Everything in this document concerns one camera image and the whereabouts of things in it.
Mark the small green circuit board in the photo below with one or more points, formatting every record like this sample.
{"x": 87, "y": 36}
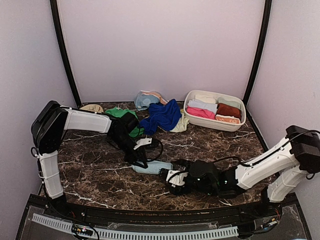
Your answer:
{"x": 81, "y": 230}

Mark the light blue towel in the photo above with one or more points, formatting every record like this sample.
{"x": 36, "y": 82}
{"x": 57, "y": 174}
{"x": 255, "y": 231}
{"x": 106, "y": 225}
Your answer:
{"x": 154, "y": 167}

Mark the pink rolled towel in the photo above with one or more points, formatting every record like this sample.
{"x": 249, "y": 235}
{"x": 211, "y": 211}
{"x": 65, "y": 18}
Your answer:
{"x": 199, "y": 112}

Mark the brown rolled towel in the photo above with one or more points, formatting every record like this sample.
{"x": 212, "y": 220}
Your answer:
{"x": 227, "y": 110}

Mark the black corner frame post left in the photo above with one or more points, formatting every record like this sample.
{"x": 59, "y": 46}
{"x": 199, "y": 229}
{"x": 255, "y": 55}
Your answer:
{"x": 63, "y": 51}

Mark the orange patterned rolled towel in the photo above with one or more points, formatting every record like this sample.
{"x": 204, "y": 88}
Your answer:
{"x": 228, "y": 119}

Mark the cream rolled towel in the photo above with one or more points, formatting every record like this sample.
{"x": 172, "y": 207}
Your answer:
{"x": 205, "y": 98}

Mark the pale green rolled towel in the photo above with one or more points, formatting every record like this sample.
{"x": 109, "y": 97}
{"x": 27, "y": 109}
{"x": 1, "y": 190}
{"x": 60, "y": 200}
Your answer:
{"x": 231, "y": 103}

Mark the black corner frame post right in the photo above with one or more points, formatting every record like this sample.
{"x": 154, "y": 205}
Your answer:
{"x": 259, "y": 51}

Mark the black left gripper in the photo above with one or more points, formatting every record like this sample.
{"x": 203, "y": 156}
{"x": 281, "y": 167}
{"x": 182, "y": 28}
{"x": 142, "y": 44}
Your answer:
{"x": 137, "y": 156}

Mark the pale blue patterned cloth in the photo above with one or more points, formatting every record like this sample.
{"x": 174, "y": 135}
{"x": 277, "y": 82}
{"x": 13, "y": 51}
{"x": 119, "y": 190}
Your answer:
{"x": 144, "y": 99}

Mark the black corner frame post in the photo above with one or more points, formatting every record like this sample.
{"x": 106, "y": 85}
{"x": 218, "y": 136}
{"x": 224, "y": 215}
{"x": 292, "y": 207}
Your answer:
{"x": 259, "y": 51}
{"x": 63, "y": 51}

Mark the black front rail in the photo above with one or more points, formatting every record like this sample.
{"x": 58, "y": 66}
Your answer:
{"x": 97, "y": 216}

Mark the white plastic basket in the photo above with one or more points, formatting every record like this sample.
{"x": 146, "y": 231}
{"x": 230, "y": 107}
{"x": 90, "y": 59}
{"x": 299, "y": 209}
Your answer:
{"x": 211, "y": 123}

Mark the cream yellow cloth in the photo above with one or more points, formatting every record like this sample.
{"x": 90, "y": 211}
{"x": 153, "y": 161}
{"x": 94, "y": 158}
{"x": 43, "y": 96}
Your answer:
{"x": 182, "y": 123}

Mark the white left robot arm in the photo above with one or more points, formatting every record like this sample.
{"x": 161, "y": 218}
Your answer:
{"x": 48, "y": 130}

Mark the royal blue towel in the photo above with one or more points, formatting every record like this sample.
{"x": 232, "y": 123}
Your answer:
{"x": 165, "y": 116}

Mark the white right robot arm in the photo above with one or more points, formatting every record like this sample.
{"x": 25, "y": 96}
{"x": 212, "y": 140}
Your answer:
{"x": 295, "y": 157}

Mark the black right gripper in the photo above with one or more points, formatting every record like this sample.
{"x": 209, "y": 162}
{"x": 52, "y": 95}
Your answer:
{"x": 178, "y": 190}

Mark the white lavender rolled towel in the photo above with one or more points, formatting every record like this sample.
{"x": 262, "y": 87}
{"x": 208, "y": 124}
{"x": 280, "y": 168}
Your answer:
{"x": 195, "y": 103}

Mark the white slotted cable duct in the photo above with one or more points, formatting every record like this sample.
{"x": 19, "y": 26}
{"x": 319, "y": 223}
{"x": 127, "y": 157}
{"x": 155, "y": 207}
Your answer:
{"x": 119, "y": 231}

